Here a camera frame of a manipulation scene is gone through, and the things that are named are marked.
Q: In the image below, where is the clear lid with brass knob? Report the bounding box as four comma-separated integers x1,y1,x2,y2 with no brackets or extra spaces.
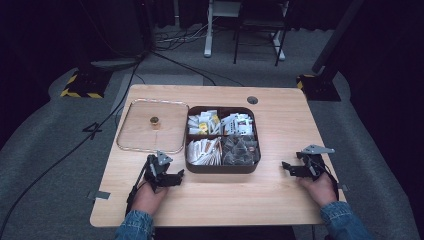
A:
115,98,191,155

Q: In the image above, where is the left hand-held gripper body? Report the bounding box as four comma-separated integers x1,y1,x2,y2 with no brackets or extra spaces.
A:
145,150,175,193

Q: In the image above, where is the long black floor cable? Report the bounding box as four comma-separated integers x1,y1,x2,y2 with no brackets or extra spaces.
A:
0,53,148,234

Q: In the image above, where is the black yellow striped stand base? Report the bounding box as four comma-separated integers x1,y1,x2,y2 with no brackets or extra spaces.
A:
60,67,114,100
296,73,342,102

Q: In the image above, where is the person's right hand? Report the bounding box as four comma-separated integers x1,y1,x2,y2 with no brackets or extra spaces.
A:
297,172,339,208

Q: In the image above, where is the pile of white orange stick packets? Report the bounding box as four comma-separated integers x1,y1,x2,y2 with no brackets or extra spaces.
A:
186,137,223,167

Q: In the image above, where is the pile of white yellow packets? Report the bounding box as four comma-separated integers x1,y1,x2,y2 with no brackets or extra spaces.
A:
187,109,222,136

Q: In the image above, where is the pile of white red-label packets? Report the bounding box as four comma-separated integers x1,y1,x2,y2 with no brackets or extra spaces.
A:
220,112,255,137

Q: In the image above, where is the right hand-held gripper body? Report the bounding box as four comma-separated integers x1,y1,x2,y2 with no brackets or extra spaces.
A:
295,144,336,182

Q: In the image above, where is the white desk frame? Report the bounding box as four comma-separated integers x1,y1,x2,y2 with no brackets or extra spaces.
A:
203,0,287,62

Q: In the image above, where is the grey metal stand post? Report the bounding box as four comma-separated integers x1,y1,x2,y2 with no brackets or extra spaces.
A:
311,0,366,75

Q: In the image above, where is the person's left hand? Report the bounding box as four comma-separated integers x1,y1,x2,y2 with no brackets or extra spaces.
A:
130,180,169,216

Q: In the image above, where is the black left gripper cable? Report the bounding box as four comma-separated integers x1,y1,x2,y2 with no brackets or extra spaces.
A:
125,159,151,216

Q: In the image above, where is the pile of clear pyramid tea bags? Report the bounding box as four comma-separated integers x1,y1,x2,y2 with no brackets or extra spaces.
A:
221,135,261,166

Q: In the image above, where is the black metal chair frame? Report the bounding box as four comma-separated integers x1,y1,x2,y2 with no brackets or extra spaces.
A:
232,0,292,67

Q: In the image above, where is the brown four-compartment box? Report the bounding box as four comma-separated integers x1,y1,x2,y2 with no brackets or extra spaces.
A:
184,105,262,175

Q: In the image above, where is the bundle of floor cables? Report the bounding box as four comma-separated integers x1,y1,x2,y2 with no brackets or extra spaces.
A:
153,17,214,52

